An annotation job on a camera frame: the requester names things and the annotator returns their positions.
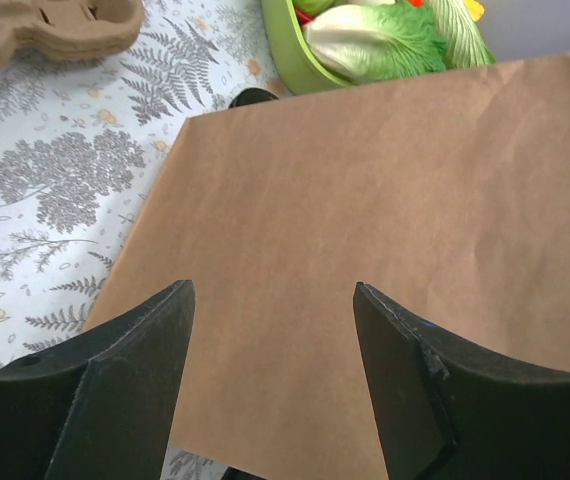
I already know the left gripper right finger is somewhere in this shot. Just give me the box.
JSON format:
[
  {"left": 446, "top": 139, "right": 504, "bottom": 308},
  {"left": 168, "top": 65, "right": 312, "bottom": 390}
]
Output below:
[{"left": 353, "top": 283, "right": 570, "bottom": 479}]

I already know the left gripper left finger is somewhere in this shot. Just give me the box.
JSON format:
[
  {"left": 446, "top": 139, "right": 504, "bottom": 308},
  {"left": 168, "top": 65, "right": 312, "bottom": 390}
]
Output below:
[{"left": 0, "top": 280, "right": 195, "bottom": 479}]

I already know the brown paper bag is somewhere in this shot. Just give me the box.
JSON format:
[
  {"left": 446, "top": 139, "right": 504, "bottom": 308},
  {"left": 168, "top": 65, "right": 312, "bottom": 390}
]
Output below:
[{"left": 86, "top": 54, "right": 570, "bottom": 479}]

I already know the brown pulp cup carrier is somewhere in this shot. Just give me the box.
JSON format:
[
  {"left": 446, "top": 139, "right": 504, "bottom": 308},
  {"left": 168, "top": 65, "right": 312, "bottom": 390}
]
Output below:
[{"left": 0, "top": 0, "right": 145, "bottom": 69}]

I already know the stack of black lids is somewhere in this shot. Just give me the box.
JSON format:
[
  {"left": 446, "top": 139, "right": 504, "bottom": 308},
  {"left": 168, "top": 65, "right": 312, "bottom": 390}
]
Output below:
[{"left": 228, "top": 87, "right": 279, "bottom": 109}]

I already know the napa cabbage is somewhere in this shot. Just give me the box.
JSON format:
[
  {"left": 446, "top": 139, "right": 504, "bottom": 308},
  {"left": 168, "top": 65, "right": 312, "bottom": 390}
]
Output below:
[{"left": 426, "top": 0, "right": 495, "bottom": 69}]

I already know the green vegetable tray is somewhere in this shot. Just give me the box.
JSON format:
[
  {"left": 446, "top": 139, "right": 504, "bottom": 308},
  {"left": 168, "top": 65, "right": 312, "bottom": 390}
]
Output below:
[{"left": 261, "top": 0, "right": 353, "bottom": 95}]

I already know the green leafy lettuce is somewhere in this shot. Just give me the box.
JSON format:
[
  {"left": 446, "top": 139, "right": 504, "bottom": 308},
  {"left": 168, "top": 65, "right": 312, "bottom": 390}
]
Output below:
[{"left": 302, "top": 1, "right": 447, "bottom": 84}]

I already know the yellow pepper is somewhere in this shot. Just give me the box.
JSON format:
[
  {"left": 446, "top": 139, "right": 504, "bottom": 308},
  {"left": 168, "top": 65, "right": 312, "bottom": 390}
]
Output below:
[{"left": 464, "top": 0, "right": 485, "bottom": 22}]

